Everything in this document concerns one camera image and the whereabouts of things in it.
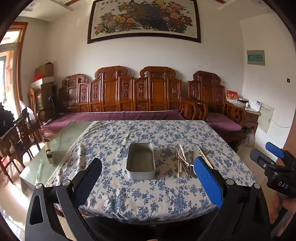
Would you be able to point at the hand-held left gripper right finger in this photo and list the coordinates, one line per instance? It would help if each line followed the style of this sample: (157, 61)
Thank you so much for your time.
(208, 180)

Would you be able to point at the white wall cabinet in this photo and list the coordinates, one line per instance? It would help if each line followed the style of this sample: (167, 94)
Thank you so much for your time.
(266, 118)

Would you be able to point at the carved wooden armchair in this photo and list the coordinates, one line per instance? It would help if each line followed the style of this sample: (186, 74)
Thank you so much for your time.
(208, 92)

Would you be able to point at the dark cloth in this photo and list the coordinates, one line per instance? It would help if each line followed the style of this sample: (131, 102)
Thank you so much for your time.
(5, 120)

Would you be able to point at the light wooden chopstick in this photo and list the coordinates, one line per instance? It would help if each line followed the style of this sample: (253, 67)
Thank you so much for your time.
(205, 158)

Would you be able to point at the blue floral tablecloth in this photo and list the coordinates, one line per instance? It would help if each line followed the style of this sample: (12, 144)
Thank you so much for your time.
(138, 197)

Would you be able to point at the metal spoon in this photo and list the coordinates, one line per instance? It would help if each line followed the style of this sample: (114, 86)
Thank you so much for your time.
(192, 172)

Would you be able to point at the white plastic fork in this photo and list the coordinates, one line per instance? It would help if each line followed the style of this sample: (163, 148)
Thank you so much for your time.
(179, 160)

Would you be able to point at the white plastic bag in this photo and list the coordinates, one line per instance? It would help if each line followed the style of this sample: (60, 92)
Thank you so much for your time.
(27, 112)

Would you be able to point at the brown wooden chopstick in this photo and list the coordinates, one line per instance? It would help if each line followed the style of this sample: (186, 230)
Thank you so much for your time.
(180, 161)

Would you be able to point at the grey fluffy object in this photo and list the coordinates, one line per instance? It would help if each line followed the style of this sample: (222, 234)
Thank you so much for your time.
(248, 138)

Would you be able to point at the white box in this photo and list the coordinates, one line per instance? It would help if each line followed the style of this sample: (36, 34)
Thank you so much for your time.
(256, 105)

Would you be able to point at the carved wooden sofa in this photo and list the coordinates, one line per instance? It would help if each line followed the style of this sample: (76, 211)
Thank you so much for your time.
(129, 92)

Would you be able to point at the purple armchair cushion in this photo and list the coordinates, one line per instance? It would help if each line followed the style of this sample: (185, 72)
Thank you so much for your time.
(224, 122)

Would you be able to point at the green white wall panel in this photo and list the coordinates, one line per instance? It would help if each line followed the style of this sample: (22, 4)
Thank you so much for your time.
(255, 58)

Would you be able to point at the purple sofa cushion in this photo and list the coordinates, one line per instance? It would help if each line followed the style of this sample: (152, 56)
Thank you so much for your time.
(111, 117)

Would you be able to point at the wooden door frame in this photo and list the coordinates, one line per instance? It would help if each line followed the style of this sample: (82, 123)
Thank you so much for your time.
(19, 69)

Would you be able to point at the cardboard box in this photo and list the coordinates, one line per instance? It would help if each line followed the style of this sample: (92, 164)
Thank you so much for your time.
(45, 70)

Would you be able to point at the dark cabinet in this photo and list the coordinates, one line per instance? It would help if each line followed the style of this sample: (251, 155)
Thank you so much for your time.
(48, 97)

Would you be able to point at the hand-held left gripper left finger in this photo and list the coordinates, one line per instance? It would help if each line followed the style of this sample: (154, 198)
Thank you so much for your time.
(91, 171)

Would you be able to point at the person's right hand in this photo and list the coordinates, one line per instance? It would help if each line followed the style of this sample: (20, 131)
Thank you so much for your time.
(288, 205)

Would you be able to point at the wooden dining chair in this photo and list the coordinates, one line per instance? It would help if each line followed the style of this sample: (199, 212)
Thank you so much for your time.
(18, 139)

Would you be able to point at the grey metal tin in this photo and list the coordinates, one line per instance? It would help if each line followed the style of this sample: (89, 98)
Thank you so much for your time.
(140, 173)

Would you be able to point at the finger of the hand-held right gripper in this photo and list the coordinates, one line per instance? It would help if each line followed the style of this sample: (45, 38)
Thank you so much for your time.
(275, 149)
(262, 160)

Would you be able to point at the wooden side table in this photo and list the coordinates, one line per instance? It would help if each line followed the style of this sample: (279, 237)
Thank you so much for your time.
(251, 117)

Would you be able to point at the framed peacock flower painting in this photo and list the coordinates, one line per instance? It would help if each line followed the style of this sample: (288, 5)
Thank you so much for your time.
(143, 20)

